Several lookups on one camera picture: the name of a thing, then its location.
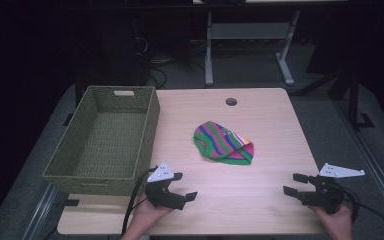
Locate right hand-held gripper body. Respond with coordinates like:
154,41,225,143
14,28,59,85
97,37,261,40
296,162,366,215

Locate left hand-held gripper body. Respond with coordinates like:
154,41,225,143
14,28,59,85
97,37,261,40
145,162,186,211

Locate striped knit hat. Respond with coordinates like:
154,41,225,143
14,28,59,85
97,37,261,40
193,120,255,166

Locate green woven basket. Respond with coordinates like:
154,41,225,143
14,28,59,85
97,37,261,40
42,85,161,197

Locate person's left hand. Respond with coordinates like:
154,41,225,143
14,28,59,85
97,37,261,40
131,194,175,232

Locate person's right hand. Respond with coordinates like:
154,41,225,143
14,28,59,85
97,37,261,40
309,203,354,240

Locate black metal stand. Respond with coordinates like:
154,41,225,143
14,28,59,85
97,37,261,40
344,66,376,132

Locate dark cabinet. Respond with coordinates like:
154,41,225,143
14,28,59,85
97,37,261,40
76,13,149,88

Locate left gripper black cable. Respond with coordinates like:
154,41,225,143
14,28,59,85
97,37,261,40
120,167,158,237

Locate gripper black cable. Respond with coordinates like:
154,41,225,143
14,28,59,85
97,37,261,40
338,181,384,236
120,167,158,237

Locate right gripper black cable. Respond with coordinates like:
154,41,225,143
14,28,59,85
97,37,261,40
338,181,384,236

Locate aluminium rail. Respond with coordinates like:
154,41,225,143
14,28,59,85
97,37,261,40
333,99,384,232
21,183,62,240

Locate floor cables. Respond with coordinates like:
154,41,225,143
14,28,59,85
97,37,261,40
145,36,208,90

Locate grey metal desk frame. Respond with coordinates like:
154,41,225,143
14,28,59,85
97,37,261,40
204,9,302,87

